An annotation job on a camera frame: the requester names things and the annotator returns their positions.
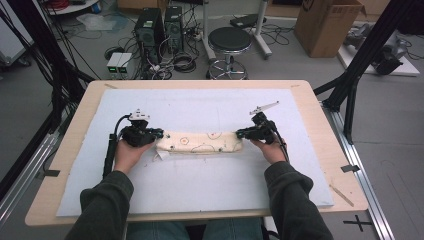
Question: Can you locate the black flat device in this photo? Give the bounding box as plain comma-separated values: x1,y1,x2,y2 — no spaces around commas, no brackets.
229,13,268,29

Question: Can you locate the white metal stand leg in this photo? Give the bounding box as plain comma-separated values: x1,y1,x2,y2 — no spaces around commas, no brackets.
253,0,273,60

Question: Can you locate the person's right leg in jeans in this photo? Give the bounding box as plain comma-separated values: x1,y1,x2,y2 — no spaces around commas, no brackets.
203,218,264,240

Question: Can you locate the coiled black cable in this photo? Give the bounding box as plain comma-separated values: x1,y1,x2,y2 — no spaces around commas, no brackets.
172,52,198,74

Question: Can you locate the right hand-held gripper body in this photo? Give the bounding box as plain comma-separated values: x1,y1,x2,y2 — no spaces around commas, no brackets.
244,101,280,145

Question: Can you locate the white floor platform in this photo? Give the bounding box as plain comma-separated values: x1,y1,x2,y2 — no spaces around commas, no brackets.
337,31,421,78

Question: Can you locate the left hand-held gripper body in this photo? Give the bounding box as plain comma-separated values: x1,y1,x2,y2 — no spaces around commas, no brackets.
119,108,157,148

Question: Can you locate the white power supply box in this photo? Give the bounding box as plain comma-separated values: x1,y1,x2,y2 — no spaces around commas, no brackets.
116,52,133,75
106,52,124,75

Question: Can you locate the wide black computer tower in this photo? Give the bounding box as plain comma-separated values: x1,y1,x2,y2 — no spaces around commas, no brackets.
134,7,166,64

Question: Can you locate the person's left hand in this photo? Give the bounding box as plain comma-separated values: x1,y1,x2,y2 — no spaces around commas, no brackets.
113,138,154,175

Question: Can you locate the narrow black computer tower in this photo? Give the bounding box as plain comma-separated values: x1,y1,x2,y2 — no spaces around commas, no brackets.
163,5,185,54

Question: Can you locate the person's leg in jeans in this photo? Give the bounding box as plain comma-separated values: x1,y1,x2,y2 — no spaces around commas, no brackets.
203,218,264,240
126,221,191,240

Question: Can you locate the black round stool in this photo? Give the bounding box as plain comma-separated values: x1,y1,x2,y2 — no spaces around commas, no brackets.
207,26,254,81

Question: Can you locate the clear plastic sheet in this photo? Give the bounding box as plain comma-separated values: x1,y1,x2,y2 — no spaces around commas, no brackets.
75,12,129,34

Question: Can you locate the white round table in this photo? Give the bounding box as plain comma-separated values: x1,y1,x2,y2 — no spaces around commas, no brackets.
46,0,101,16

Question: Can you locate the person's left leg in jeans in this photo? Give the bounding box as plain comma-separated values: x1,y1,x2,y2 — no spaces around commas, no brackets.
126,221,191,240

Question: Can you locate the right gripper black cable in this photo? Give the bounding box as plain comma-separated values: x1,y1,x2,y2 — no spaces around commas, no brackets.
271,121,290,164

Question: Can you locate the aluminium floor rail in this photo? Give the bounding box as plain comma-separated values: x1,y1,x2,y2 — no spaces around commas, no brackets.
0,133,61,228
321,101,396,240

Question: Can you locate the black metal frame stand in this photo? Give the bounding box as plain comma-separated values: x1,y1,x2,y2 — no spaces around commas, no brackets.
313,0,418,145
0,0,98,201

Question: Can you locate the person's right hand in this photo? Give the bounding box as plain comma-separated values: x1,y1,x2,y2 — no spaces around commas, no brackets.
250,137,288,165

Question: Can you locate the white panel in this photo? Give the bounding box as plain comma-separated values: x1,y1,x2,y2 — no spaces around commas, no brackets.
0,0,35,66

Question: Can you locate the cream muslin cloth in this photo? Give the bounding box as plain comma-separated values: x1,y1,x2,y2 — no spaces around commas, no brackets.
152,130,244,163

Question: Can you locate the brown cardboard box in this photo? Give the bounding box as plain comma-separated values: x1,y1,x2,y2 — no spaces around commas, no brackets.
293,0,367,59

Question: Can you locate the white power strip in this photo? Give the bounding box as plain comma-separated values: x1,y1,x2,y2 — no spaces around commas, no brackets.
263,216,278,234

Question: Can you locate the thin wooden stick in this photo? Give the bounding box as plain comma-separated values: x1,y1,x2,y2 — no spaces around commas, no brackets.
329,184,355,208

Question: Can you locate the black machine on platform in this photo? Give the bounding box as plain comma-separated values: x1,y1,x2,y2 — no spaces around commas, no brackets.
371,44,404,76

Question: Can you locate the light wooden table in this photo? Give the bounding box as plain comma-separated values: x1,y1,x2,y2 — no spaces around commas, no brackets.
24,79,369,228

